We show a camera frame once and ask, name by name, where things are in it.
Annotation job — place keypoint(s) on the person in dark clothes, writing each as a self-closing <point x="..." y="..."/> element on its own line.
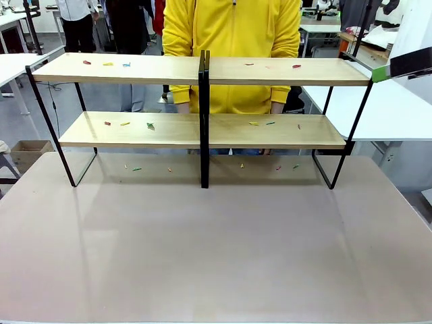
<point x="128" y="23"/>

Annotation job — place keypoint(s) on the dark hanging jacket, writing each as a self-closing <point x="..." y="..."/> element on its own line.
<point x="352" y="13"/>

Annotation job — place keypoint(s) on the white background table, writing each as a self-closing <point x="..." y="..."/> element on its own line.
<point x="320" y="28"/>

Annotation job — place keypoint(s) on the cardboard box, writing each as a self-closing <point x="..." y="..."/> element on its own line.
<point x="30" y="157"/>

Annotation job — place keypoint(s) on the large white table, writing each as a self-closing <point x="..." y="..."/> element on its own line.
<point x="388" y="111"/>

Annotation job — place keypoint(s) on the person in white shirt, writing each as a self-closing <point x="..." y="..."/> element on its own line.
<point x="79" y="20"/>

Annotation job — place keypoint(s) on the person's right hand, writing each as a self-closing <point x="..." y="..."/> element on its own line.
<point x="184" y="108"/>

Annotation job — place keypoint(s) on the person's left forearm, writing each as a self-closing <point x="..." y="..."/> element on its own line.
<point x="280" y="92"/>

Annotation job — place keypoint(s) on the person in yellow hoodie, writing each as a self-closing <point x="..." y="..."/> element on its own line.
<point x="233" y="30"/>

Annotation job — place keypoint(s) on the person in red jacket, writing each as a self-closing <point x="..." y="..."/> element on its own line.
<point x="158" y="17"/>

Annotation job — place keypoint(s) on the white cloth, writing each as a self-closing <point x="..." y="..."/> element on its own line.
<point x="381" y="35"/>

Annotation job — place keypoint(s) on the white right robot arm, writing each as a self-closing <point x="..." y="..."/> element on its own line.
<point x="415" y="30"/>

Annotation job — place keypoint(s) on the person's left hand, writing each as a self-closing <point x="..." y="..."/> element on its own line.
<point x="277" y="107"/>

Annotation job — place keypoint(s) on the white side table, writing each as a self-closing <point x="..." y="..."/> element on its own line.
<point x="13" y="65"/>

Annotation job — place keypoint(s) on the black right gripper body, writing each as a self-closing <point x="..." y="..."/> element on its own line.
<point x="410" y="65"/>

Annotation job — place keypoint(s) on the person's right forearm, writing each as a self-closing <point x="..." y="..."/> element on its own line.
<point x="180" y="92"/>

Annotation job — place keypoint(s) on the white background desk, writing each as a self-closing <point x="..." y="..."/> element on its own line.
<point x="10" y="18"/>

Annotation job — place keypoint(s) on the black stand pole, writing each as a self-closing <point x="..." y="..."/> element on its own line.
<point x="33" y="33"/>

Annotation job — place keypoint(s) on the black camera stand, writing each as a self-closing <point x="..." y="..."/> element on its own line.
<point x="361" y="33"/>

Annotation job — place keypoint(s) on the wooden two-tier shelf unit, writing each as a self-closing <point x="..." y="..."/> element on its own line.
<point x="135" y="69"/>
<point x="287" y="72"/>

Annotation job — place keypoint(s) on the grey chair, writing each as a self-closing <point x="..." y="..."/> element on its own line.
<point x="5" y="162"/>

